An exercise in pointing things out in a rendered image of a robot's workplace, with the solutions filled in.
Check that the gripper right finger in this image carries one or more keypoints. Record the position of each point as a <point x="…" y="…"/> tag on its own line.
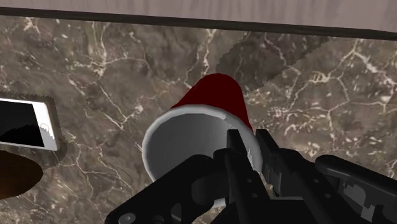
<point x="310" y="183"/>

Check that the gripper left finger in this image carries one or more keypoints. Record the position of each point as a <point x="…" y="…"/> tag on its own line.
<point x="198" y="189"/>

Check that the red cup with white inside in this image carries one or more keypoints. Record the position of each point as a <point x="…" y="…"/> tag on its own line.
<point x="198" y="139"/>

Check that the dark brown round object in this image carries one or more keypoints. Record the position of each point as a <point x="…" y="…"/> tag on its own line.
<point x="15" y="173"/>

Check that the white smartphone with black screen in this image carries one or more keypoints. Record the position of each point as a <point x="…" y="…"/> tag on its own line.
<point x="21" y="124"/>

